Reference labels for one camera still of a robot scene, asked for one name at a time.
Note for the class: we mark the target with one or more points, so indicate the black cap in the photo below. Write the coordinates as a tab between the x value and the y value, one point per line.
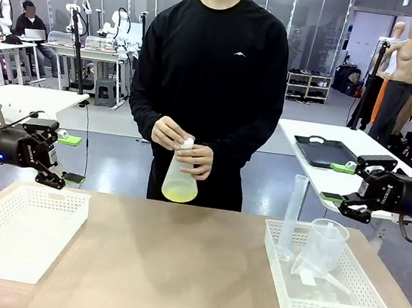
13	39

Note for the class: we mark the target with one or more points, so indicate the clear plastic measuring cylinder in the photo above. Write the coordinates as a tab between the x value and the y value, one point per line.
291	218

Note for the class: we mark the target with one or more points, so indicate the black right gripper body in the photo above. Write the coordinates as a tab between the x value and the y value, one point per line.
398	196

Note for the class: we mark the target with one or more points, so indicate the person's left forearm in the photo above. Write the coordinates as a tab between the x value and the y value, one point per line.
242	136

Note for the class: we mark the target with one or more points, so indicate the person in black sweater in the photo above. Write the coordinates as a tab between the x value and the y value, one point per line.
210	67

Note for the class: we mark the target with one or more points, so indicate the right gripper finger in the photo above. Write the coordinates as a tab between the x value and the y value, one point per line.
343	167
331	196

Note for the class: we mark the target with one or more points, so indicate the silver laptop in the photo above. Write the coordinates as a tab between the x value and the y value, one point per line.
35	34

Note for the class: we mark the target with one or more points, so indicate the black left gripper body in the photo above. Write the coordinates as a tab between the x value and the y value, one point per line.
13	147

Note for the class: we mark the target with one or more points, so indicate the translucent plastic conical flask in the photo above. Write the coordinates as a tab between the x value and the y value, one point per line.
181	185

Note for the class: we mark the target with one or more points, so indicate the person's right hand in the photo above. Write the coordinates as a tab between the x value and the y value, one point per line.
169	132

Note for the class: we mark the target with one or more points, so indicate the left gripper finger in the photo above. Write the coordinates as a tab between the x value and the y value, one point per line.
71	140
73	178

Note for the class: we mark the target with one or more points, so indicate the bare beige mannequin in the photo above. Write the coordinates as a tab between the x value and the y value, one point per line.
406	62

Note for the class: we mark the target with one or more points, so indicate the person's right forearm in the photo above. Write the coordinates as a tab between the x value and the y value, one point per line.
142	119

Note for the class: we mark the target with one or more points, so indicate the black tripod stand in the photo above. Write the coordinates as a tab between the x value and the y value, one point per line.
368	88
76	49

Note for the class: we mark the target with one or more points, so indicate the clear plastic beaker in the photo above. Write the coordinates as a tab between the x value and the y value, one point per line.
329	242

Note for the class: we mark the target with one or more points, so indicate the grey plastic stool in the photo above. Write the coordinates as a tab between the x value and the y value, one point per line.
105	93

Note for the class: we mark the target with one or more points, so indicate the wooden shoe rack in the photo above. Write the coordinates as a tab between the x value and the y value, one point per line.
309	88

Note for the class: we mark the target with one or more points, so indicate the person's left hand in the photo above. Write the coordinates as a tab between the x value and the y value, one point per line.
201	161

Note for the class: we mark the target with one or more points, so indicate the clear plastic funnel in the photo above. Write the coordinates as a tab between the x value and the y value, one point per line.
309	264

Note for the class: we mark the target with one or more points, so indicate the black plastic tray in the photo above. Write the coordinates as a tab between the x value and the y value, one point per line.
324	152

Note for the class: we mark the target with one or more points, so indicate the seated person with laptop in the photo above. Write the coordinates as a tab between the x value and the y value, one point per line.
34	44

